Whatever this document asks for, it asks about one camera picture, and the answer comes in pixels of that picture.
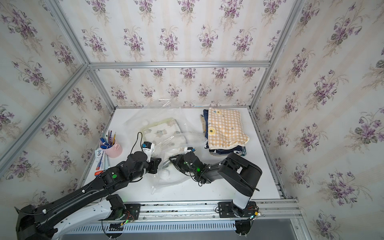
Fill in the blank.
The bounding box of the beige floral fleece blanket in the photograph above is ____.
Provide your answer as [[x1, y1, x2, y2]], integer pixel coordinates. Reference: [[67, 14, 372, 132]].
[[200, 115, 207, 134]]

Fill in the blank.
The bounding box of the blue bear pattern blanket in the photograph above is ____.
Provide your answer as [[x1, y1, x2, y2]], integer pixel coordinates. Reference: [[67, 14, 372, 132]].
[[209, 148, 247, 156]]

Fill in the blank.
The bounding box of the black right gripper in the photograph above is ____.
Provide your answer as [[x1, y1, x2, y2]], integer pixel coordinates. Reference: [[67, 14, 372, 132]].
[[167, 154, 198, 177]]

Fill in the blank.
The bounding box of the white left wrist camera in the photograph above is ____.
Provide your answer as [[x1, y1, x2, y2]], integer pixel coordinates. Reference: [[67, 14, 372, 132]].
[[142, 141, 155, 163]]

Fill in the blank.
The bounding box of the white green trimmed blanket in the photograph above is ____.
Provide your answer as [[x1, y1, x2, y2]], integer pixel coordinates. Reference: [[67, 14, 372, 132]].
[[140, 118, 189, 159]]

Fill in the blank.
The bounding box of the orange gingham sunflower blanket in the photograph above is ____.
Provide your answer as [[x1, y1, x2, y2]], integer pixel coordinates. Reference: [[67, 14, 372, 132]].
[[207, 108, 250, 150]]

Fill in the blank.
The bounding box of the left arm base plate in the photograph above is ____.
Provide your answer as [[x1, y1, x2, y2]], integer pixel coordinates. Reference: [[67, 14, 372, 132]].
[[105, 204, 142, 221]]

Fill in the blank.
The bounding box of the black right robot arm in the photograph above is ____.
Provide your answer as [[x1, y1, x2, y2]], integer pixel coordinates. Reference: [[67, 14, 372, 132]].
[[169, 152, 263, 210]]

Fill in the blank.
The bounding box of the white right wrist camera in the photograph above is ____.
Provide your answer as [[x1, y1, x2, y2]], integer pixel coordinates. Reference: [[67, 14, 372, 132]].
[[184, 147, 196, 154]]

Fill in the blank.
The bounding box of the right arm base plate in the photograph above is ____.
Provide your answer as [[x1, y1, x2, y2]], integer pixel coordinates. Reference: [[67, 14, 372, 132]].
[[216, 201, 260, 219]]

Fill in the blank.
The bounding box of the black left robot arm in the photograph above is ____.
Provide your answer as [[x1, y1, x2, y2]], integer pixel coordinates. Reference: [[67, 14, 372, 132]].
[[16, 152, 162, 240]]

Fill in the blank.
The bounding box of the navy star pattern blanket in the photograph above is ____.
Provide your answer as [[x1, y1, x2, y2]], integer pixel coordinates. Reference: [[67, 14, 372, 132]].
[[202, 109, 245, 156]]

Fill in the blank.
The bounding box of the white toothpaste box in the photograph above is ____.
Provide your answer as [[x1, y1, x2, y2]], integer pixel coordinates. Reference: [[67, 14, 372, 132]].
[[94, 149, 109, 177]]

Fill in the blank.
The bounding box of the clear plastic vacuum bag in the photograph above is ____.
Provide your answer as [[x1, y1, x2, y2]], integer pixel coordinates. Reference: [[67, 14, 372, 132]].
[[124, 99, 208, 193]]

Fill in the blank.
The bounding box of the pink pen cup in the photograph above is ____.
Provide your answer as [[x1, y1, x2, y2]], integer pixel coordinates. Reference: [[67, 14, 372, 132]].
[[99, 142, 123, 159]]

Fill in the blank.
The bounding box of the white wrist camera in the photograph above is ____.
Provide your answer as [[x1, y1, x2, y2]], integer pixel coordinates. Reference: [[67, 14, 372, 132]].
[[142, 141, 155, 163], [184, 147, 196, 154]]

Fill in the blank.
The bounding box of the aluminium mounting rail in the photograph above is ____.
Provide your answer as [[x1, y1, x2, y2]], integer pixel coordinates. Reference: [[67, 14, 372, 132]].
[[52, 198, 304, 224]]

